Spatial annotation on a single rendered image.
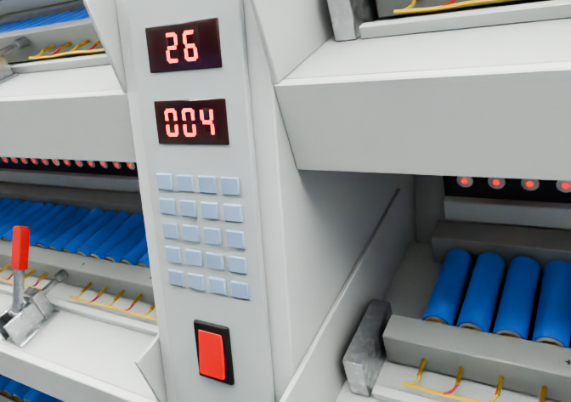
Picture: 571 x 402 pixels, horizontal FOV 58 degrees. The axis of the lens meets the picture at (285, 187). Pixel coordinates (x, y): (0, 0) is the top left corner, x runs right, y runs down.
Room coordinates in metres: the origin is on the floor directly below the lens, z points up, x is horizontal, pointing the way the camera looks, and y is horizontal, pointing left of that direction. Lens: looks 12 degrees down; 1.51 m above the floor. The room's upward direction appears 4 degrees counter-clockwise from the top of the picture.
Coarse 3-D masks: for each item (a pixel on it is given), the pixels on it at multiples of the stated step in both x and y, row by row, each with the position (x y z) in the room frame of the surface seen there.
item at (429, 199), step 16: (416, 176) 0.40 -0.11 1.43; (432, 176) 0.40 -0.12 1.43; (128, 192) 0.58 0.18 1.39; (416, 192) 0.41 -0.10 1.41; (432, 192) 0.40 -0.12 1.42; (416, 208) 0.40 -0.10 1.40; (432, 208) 0.40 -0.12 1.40; (416, 224) 0.41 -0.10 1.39; (432, 224) 0.40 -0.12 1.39; (496, 224) 0.37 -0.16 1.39; (512, 224) 0.37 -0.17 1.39; (416, 240) 0.41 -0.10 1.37
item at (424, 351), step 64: (448, 192) 0.36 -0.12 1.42; (512, 192) 0.34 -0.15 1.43; (384, 256) 0.34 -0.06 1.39; (448, 256) 0.33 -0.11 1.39; (512, 256) 0.32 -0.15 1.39; (384, 320) 0.29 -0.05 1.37; (448, 320) 0.28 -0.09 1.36; (512, 320) 0.27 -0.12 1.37; (320, 384) 0.25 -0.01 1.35; (384, 384) 0.27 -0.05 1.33; (448, 384) 0.26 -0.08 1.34; (512, 384) 0.24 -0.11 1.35
